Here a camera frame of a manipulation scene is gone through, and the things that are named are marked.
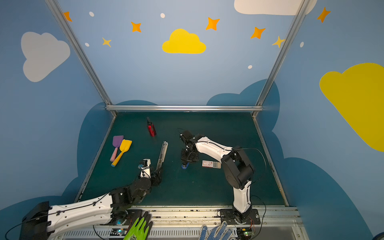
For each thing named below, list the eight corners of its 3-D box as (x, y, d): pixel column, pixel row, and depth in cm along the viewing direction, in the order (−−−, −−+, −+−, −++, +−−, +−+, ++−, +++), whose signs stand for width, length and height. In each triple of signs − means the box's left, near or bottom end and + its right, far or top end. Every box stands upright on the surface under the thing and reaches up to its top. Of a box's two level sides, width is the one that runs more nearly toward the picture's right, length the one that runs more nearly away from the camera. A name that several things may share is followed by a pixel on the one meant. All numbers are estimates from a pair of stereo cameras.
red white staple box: (201, 166, 97) (202, 164, 94) (202, 162, 99) (202, 159, 96) (220, 168, 96) (221, 166, 93) (220, 164, 98) (221, 162, 95)
